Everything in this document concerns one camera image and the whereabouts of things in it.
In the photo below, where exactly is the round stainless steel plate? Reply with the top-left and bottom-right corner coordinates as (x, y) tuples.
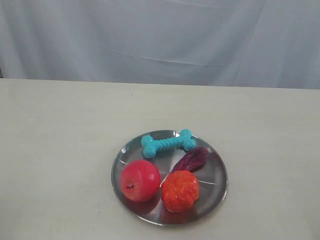
(110, 135), (228, 227)

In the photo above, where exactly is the red apple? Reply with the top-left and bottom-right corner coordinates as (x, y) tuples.
(120, 159), (161, 203)

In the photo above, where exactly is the dark purple leaf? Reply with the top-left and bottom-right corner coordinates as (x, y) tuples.
(170, 147), (209, 173)

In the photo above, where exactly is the teal toy bone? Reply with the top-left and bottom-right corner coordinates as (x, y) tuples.
(141, 129), (196, 159)

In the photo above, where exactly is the light blue backdrop cloth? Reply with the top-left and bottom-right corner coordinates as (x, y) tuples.
(0, 0), (320, 89)

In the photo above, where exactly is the orange bumpy fruit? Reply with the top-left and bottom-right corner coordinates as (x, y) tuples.
(161, 170), (200, 213)

